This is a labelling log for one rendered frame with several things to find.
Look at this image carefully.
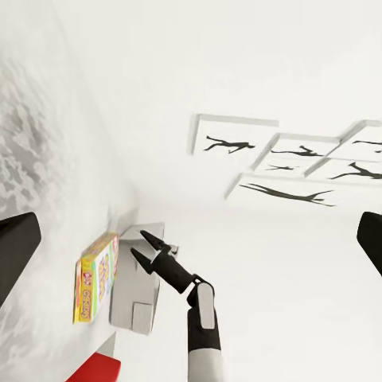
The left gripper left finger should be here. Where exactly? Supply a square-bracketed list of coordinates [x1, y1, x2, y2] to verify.
[0, 212, 41, 306]

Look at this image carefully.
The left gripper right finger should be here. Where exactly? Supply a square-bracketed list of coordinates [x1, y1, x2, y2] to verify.
[357, 212, 382, 276]

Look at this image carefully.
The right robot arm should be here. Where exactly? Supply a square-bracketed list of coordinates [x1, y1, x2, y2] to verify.
[131, 230, 225, 382]

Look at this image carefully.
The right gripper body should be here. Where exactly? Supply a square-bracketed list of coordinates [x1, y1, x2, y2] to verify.
[146, 245, 184, 285]

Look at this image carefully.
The board game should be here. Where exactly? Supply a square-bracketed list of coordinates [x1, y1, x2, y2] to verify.
[74, 232, 119, 325]

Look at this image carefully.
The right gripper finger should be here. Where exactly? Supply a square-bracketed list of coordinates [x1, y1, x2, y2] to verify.
[140, 230, 166, 251]
[131, 248, 152, 271]

